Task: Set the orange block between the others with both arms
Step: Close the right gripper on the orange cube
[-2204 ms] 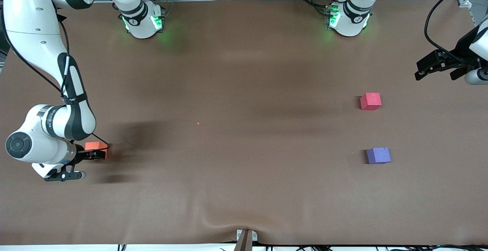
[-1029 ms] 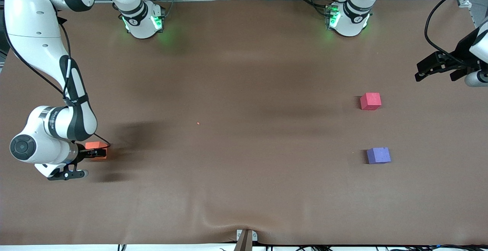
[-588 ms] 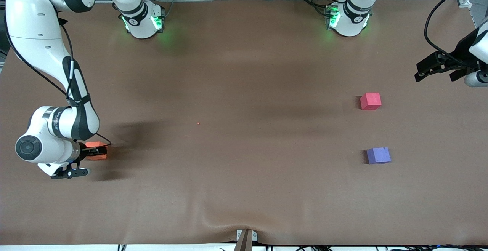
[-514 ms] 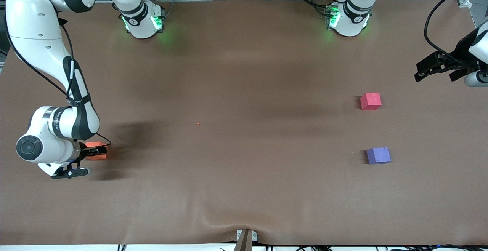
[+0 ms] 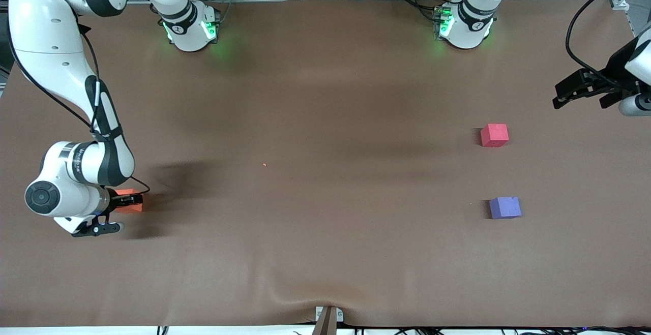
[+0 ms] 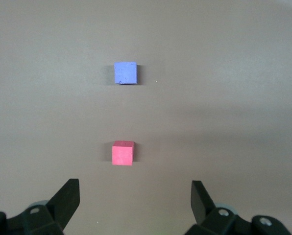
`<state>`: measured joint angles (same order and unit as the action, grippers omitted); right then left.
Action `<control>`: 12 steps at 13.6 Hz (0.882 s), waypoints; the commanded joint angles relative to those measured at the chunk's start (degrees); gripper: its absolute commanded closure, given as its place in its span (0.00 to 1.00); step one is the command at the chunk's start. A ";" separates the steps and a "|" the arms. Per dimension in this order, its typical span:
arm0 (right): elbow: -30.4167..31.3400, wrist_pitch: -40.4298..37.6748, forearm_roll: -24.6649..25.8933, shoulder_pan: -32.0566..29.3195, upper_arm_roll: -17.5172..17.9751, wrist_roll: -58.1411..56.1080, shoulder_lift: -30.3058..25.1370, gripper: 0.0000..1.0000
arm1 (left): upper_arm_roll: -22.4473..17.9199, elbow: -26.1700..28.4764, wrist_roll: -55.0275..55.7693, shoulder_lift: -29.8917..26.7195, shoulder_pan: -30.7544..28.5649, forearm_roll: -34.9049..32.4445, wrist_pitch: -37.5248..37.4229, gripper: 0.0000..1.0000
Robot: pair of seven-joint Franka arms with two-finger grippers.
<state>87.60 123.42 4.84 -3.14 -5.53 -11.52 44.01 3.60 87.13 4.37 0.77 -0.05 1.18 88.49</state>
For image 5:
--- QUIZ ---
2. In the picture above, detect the orange foam block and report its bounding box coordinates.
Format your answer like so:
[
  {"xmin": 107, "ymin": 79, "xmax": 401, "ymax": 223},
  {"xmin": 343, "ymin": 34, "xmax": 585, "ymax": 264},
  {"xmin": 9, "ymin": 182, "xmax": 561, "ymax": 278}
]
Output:
[{"xmin": 113, "ymin": 189, "xmax": 144, "ymax": 214}]

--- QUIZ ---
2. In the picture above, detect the red foam block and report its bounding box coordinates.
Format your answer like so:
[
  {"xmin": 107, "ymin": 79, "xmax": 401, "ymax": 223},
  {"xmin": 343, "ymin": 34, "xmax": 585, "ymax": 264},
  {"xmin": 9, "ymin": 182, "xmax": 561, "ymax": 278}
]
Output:
[{"xmin": 480, "ymin": 124, "xmax": 510, "ymax": 148}]

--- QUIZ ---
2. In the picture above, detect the purple foam block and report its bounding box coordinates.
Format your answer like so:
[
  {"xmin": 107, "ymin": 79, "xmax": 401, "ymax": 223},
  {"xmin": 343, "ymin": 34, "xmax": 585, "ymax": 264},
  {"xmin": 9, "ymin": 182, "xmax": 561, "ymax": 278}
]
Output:
[{"xmin": 489, "ymin": 196, "xmax": 522, "ymax": 220}]

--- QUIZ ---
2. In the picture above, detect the brown table mat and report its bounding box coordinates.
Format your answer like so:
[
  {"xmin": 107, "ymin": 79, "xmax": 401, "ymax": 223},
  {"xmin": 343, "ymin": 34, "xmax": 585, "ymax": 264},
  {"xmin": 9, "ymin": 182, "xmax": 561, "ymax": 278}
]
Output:
[{"xmin": 0, "ymin": 0, "xmax": 651, "ymax": 328}]

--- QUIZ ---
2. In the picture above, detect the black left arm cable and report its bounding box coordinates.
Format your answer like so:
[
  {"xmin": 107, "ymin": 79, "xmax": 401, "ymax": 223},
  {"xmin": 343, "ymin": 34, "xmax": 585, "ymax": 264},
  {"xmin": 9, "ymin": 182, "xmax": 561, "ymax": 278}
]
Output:
[{"xmin": 566, "ymin": 0, "xmax": 651, "ymax": 79}]

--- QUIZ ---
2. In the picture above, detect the grey metal clamp bracket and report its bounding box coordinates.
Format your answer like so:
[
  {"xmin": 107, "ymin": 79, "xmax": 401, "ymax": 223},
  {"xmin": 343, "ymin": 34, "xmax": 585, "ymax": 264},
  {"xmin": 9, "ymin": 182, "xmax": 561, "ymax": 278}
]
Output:
[{"xmin": 311, "ymin": 306, "xmax": 345, "ymax": 335}]

